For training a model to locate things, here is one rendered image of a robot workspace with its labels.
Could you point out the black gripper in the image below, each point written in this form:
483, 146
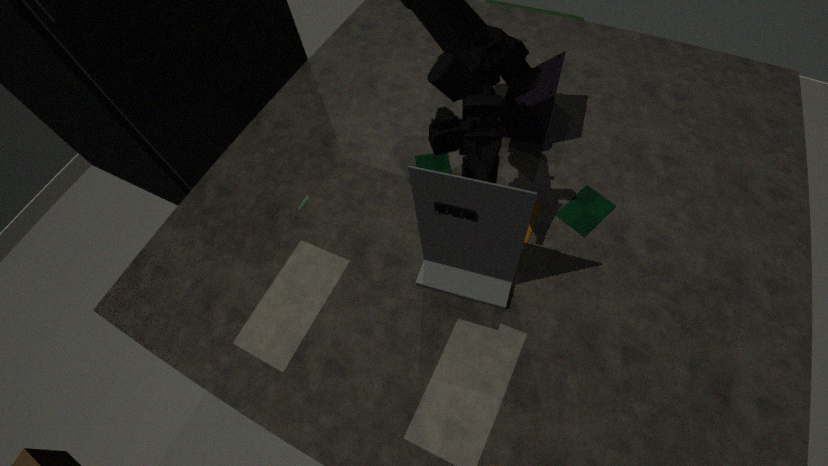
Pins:
483, 141

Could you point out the green flat square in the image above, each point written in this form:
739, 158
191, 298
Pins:
434, 162
585, 210

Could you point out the orange flat square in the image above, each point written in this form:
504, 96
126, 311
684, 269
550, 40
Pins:
532, 222

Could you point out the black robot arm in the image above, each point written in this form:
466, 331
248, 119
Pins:
474, 57

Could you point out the grey panel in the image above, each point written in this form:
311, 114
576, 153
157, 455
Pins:
472, 233

